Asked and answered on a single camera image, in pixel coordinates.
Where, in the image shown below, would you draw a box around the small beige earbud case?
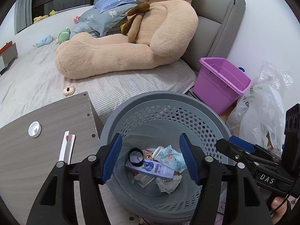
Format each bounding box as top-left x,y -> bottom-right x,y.
63,86 -> 75,97

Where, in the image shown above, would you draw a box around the white torn milk carton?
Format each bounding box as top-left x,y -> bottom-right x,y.
134,173 -> 155,188

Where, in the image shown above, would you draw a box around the person's right hand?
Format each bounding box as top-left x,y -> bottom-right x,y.
271,197 -> 290,224

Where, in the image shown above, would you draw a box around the bed with grey sheet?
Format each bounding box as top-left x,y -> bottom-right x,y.
1,9 -> 196,126

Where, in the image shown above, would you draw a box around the purple plastic bin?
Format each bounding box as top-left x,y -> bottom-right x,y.
193,57 -> 252,115

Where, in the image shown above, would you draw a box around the grey left curtain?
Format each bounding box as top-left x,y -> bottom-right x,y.
14,0 -> 33,35

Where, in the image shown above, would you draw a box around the grey white desk drawer unit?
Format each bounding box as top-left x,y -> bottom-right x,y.
0,42 -> 18,75

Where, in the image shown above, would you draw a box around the blue wet wipes pack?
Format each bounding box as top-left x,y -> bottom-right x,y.
157,145 -> 187,173

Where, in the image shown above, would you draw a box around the large beige teddy bear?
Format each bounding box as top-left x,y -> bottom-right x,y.
55,0 -> 198,79

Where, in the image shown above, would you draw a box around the grey perforated trash basket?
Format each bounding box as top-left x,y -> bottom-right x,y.
100,91 -> 232,224

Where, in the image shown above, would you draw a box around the white red card box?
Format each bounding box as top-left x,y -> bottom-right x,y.
58,131 -> 76,165

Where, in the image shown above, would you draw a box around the white round lid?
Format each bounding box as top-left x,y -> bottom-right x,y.
28,121 -> 42,138

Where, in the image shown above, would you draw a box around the blue patterned pillow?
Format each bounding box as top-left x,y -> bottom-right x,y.
94,0 -> 136,13

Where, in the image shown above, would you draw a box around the orange red box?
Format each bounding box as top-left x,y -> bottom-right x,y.
0,41 -> 13,55

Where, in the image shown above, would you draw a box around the light blue plush toy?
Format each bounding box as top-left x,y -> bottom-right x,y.
33,34 -> 53,48

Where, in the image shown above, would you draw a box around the red white paper cup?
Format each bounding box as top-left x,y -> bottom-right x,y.
152,146 -> 164,160

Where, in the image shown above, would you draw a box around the black tape ring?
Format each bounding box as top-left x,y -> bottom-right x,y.
127,147 -> 145,168

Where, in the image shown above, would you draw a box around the pink plush toy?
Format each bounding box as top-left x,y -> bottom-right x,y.
73,16 -> 80,24

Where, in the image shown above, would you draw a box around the translucent plastic bag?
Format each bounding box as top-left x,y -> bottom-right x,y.
226,63 -> 293,156

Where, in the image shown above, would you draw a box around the grey blue folded quilt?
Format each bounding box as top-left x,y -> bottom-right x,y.
70,4 -> 136,38

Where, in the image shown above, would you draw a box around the green frog plush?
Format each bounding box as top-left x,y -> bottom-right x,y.
55,27 -> 71,44

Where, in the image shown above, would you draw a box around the red patterned snack bag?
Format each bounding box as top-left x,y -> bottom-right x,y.
143,148 -> 155,161

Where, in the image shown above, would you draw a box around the yellow plush toys on sill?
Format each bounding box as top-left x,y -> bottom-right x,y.
34,10 -> 57,23

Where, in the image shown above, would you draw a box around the white paper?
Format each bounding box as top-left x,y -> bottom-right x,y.
155,175 -> 182,194

